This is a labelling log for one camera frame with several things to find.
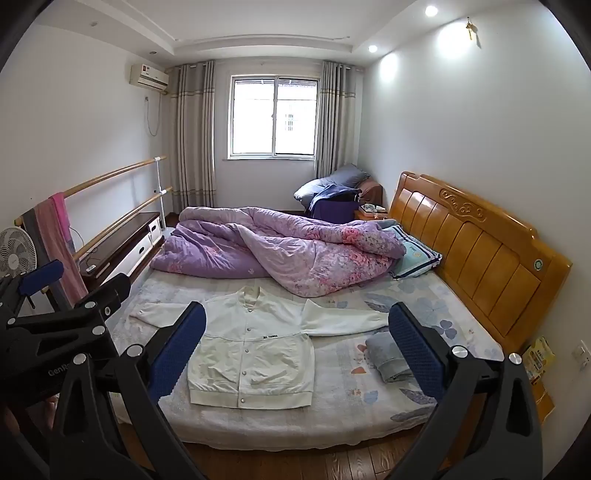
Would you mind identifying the wooden nightstand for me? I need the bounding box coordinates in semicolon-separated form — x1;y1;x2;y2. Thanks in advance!
355;203;391;223

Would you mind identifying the yellow packet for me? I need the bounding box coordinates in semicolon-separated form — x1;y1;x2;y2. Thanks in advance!
522;336;555;384

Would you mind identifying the white air conditioner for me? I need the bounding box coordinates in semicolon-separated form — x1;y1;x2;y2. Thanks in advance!
129;63;170;90

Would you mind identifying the white standing fan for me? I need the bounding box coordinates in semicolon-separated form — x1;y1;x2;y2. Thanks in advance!
0;227;35;278

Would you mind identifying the wooden barre rail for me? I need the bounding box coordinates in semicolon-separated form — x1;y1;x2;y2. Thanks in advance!
74;186;174;261
14;157;166;227

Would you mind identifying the pile of dark bedding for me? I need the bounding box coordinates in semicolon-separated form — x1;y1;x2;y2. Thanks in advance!
294;164;372;204

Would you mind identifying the white button-up jacket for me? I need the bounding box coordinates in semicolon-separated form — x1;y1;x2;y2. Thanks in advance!
128;286;389;409

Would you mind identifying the purple floral quilt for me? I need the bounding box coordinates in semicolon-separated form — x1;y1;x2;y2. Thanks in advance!
150;206;407;297

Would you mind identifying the pink towel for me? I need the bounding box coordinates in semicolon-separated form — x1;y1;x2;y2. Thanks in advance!
48;193;88;301

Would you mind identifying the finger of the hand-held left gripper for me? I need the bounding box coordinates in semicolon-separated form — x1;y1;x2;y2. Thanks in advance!
7;272;132;352
0;259;65;324

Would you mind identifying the window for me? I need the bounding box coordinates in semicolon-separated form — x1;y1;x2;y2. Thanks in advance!
225;74;321;160

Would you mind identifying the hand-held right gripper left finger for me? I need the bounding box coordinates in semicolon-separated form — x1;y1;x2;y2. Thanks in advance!
48;301;218;480

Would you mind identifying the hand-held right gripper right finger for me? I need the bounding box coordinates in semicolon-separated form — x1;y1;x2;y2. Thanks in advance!
388;302;543;480

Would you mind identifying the wooden headboard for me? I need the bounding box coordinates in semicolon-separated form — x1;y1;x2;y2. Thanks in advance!
388;172;573;354

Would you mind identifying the dark wood low cabinet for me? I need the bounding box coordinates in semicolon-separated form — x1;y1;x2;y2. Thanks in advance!
78;212;161;287

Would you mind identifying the air conditioner cable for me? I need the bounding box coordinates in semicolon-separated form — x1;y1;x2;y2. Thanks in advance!
144;90;162;137

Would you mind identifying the brown cushion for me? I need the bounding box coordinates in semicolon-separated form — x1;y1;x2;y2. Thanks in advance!
359;179;384;206

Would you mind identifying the grey towel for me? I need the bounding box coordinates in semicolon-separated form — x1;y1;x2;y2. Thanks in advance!
22;199;65;278

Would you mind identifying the white barre post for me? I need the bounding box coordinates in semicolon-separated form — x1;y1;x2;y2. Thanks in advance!
154;157;167;232

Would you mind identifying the folded grey cloth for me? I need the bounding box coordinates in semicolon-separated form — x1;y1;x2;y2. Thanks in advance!
366;332;416;383

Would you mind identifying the dark purple blanket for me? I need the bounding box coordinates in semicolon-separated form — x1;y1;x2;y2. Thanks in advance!
309;185;363;220

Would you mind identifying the bed with floral sheet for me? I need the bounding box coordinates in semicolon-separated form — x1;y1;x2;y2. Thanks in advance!
108;265;506;450

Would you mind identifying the light blue striped pillow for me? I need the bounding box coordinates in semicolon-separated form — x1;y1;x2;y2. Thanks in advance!
381;220;443;280

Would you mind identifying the grey striped curtain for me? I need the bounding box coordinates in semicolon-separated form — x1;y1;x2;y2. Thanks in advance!
315;61;357;178
168;61;218;213

